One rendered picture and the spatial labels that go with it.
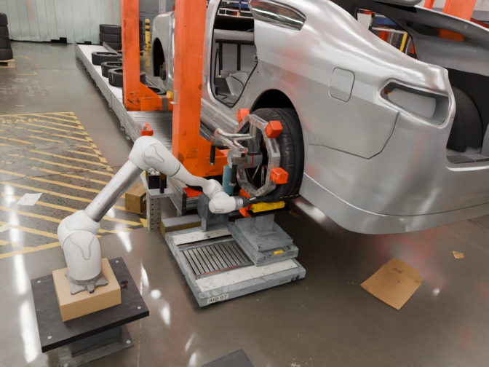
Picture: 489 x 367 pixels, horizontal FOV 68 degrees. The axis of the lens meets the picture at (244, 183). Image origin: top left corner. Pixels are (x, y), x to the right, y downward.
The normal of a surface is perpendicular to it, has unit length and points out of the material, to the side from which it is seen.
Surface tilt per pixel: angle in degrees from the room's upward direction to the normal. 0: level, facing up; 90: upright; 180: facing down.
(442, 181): 96
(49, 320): 0
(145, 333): 0
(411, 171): 91
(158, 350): 0
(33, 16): 90
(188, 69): 90
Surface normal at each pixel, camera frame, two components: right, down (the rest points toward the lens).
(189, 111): 0.46, 0.43
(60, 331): 0.11, -0.90
